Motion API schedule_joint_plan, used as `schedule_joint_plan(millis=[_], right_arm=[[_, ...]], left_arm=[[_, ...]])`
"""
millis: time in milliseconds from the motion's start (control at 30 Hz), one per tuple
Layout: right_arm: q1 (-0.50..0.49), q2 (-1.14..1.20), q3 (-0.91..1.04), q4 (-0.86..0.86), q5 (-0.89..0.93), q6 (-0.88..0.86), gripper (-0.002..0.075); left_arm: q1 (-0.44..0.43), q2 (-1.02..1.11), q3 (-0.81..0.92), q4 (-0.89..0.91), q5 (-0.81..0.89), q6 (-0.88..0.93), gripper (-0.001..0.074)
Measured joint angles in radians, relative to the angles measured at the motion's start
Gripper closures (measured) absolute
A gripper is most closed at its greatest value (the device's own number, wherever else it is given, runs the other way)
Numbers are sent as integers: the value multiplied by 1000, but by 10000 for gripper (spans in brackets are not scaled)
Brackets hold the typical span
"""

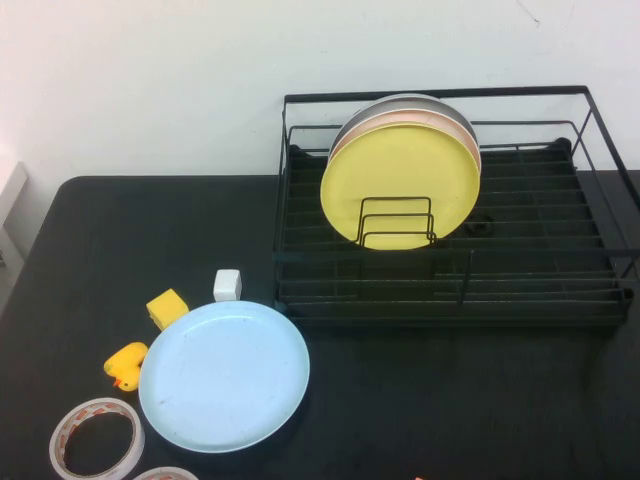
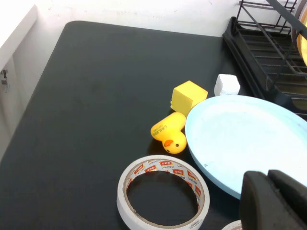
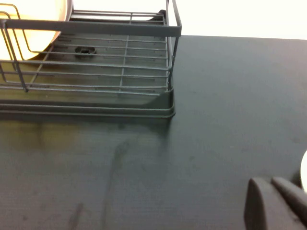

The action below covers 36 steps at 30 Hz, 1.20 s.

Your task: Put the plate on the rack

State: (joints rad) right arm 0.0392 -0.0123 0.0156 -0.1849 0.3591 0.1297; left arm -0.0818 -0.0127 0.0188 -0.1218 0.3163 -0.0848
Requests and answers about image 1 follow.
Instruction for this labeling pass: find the light blue round plate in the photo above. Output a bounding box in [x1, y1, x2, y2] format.
[137, 300, 311, 454]

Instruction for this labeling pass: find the yellow round plate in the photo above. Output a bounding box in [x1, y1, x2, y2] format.
[319, 123, 482, 252]

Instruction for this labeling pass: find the pink round plate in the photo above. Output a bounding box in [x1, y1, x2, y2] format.
[328, 108, 483, 176]

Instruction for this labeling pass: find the grey round plate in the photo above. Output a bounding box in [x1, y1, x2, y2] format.
[329, 93, 479, 151]

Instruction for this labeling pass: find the white cube block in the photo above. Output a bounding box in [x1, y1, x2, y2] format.
[212, 268, 245, 304]

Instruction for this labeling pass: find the yellow cube block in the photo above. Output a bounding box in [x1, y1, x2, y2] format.
[145, 287, 190, 331]

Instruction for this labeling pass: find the yellow rubber duck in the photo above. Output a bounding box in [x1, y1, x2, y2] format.
[103, 341, 150, 393]

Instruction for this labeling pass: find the white tape roll red print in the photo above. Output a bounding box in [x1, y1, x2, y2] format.
[48, 397, 146, 480]
[132, 466, 201, 480]

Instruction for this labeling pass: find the black wire dish rack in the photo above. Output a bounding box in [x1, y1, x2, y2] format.
[272, 84, 640, 329]

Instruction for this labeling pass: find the grey wall trunking box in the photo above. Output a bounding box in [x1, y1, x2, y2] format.
[0, 160, 34, 271]

